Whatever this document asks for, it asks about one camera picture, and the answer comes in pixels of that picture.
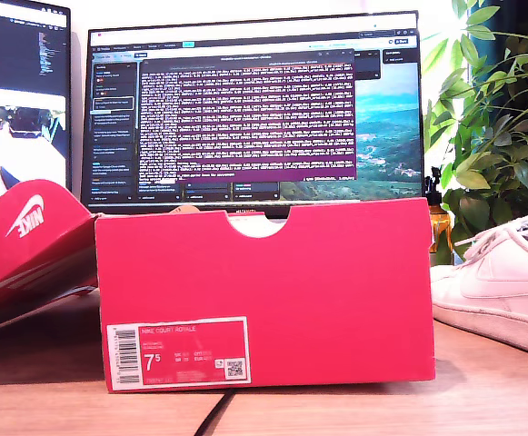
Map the black monitor with code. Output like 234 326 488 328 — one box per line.
0 2 73 213

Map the red Nike shoebox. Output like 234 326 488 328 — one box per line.
94 197 437 394

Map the wide black computer monitor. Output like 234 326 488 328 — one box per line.
80 11 427 219

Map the white leather sneaker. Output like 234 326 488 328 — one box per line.
428 212 528 362

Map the red Nike shoebox lid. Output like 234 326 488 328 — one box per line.
0 179 102 340

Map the black cable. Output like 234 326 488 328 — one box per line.
193 388 236 436

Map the green leafy houseplant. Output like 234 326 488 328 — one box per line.
422 0 528 267

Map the amber pump bottle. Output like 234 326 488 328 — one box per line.
428 166 454 255

